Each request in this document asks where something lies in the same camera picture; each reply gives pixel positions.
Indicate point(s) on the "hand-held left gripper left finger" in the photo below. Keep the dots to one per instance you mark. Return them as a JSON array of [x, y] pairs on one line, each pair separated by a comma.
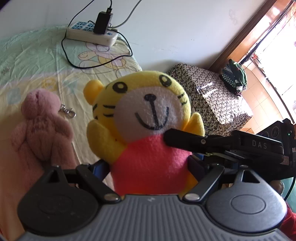
[[100, 167]]

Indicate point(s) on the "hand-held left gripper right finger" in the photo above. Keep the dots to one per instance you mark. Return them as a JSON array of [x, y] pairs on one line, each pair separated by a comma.
[[196, 165]]

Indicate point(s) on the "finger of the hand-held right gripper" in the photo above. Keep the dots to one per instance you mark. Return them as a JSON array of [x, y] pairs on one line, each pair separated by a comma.
[[189, 139]]

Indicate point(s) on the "yellow tiger plush toy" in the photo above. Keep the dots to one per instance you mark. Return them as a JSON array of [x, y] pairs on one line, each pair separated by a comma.
[[150, 115]]

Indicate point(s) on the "person's right hand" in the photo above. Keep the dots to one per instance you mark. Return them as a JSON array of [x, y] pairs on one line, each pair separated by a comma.
[[277, 188]]

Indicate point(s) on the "patterned cloth covered cabinet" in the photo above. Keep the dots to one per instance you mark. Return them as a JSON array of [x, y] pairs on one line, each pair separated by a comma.
[[208, 97]]

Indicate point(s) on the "green striped cloth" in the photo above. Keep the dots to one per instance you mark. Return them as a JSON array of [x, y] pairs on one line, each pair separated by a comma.
[[234, 76]]

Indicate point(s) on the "white power strip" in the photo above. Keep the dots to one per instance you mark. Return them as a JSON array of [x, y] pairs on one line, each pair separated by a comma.
[[92, 37]]

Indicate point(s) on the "black charger adapter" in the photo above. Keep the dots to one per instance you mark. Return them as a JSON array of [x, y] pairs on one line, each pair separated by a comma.
[[101, 22]]

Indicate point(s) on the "wooden door frame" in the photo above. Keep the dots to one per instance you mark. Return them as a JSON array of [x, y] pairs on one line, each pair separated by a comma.
[[242, 34]]

